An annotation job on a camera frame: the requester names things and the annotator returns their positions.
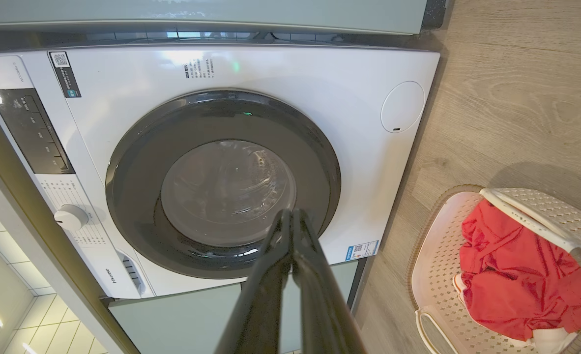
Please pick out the black QR code sticker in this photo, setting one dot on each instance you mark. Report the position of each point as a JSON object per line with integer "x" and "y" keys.
{"x": 65, "y": 76}

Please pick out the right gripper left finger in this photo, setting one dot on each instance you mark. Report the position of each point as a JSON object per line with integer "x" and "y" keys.
{"x": 263, "y": 295}

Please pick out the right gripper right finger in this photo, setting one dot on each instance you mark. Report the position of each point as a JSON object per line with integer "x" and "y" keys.
{"x": 320, "y": 305}

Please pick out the blue energy label sticker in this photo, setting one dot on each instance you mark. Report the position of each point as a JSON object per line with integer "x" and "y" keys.
{"x": 362, "y": 250}

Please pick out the black washer control panel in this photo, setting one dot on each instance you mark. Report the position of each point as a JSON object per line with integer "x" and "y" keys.
{"x": 30, "y": 132}

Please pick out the white washer dial knob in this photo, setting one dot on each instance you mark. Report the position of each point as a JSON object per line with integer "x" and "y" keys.
{"x": 71, "y": 217}

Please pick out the red garment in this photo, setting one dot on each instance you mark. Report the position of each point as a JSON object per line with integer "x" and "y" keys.
{"x": 521, "y": 285}

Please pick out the dark round washer door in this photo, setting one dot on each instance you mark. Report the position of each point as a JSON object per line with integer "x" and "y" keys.
{"x": 138, "y": 162}

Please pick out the white perforated laundry basket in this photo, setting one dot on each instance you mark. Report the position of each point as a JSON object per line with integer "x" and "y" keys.
{"x": 438, "y": 275}

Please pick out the round white filter cover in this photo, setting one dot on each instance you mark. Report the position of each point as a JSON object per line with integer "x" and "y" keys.
{"x": 402, "y": 105}

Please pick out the white front-load washing machine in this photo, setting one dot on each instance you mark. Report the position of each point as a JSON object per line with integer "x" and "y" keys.
{"x": 123, "y": 73}

